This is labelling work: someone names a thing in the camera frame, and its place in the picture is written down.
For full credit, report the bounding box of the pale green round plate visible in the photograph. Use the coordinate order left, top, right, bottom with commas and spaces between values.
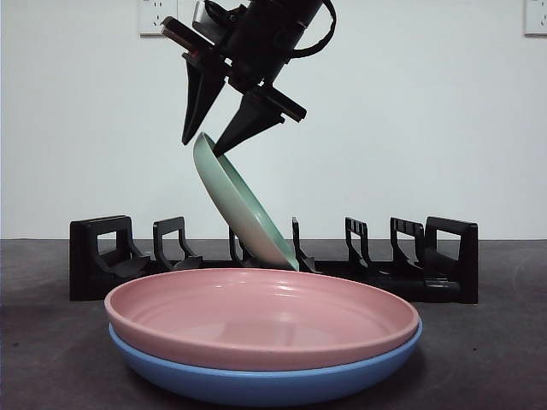
192, 132, 301, 272

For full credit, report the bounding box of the pink round plate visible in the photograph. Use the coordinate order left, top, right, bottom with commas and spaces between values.
103, 267, 421, 372

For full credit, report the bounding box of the blue round plate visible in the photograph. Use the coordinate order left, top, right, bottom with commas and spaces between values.
109, 318, 424, 396

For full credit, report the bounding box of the black plastic plate rack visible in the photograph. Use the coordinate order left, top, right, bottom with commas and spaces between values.
69, 214, 479, 305

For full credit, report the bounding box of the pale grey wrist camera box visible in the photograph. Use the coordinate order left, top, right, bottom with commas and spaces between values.
191, 0, 219, 44

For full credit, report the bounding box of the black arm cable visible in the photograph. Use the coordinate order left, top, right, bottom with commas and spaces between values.
288, 0, 338, 61

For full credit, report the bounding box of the white wall socket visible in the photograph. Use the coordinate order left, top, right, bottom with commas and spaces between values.
524, 0, 547, 38
139, 0, 179, 38

